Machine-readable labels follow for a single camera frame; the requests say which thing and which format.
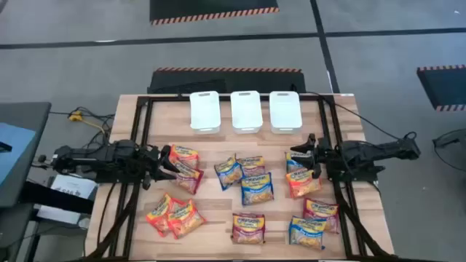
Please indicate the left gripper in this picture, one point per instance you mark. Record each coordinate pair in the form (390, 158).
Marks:
(149, 162)

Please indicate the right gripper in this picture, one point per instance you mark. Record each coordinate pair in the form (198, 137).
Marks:
(327, 154)

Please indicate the blue Maruchan soy ramen pack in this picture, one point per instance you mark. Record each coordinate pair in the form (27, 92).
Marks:
(257, 189)
(227, 172)
(307, 233)
(292, 164)

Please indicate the orange Maruchan chicken ramen pack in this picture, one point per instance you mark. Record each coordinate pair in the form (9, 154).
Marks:
(157, 214)
(304, 185)
(187, 154)
(187, 220)

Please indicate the red Maruchan beef ramen pack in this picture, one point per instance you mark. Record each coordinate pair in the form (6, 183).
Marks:
(253, 167)
(248, 229)
(322, 214)
(191, 180)

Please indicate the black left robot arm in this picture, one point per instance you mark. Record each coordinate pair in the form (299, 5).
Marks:
(91, 156)

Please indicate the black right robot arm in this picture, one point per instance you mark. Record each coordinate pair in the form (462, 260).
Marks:
(364, 151)

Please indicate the white plastic bin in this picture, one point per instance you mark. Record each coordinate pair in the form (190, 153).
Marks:
(246, 109)
(205, 109)
(285, 109)

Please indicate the printed white paper sheet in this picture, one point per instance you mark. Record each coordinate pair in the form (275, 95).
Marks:
(73, 185)

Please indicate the clear plastic cup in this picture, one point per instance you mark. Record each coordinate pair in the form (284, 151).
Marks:
(84, 223)

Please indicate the yellow power plug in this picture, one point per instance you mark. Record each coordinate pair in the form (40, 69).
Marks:
(75, 116)

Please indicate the black hazard-striped floor mat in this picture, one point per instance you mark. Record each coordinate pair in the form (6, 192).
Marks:
(225, 80)
(444, 87)
(215, 7)

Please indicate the black desk beam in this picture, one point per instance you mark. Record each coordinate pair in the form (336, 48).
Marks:
(54, 198)

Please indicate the grey desk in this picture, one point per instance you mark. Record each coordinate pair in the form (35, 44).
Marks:
(32, 113)

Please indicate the blue desk pad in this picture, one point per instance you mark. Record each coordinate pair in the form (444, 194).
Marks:
(16, 160)

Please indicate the dark grey cabinet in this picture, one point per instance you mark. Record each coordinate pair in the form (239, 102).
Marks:
(14, 225)

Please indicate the flat black device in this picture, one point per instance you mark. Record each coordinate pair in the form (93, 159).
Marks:
(4, 147)

